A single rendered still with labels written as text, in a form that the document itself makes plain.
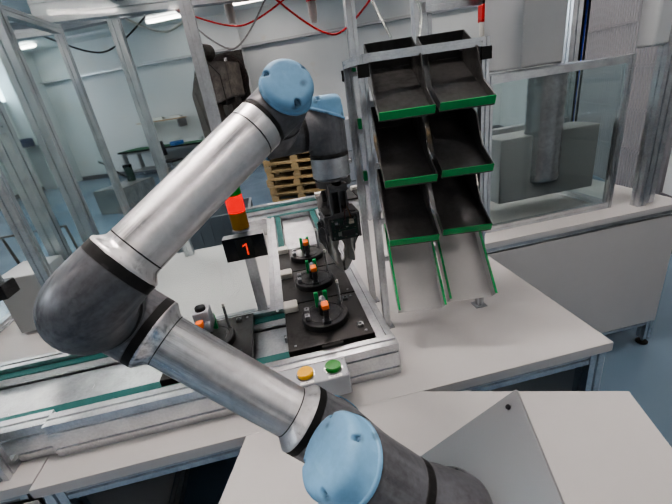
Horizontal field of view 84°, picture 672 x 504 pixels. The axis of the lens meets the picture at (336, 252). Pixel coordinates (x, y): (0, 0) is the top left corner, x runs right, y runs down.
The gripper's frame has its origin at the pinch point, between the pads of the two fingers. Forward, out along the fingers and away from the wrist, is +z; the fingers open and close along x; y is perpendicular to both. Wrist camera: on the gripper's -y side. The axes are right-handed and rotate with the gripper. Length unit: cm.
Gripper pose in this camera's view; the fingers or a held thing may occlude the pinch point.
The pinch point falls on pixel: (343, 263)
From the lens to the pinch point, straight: 84.0
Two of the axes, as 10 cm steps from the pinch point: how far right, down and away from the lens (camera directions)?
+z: 1.4, 9.1, 4.0
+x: 9.7, -2.0, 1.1
